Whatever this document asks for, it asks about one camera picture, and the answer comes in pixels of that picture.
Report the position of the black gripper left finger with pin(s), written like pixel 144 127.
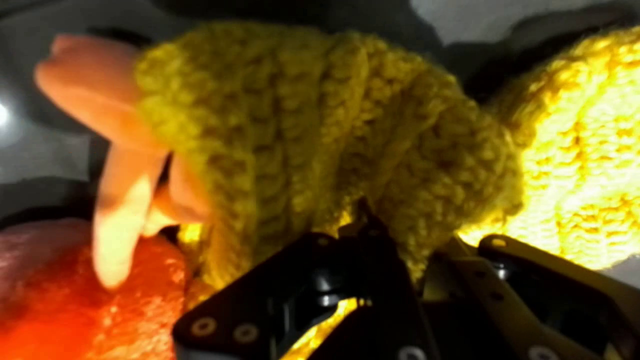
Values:
pixel 280 292

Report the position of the yellow knitted cloth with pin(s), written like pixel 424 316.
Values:
pixel 321 132

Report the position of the orange pink flamingo plush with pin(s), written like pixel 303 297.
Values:
pixel 120 200

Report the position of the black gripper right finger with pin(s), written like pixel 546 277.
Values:
pixel 533 306

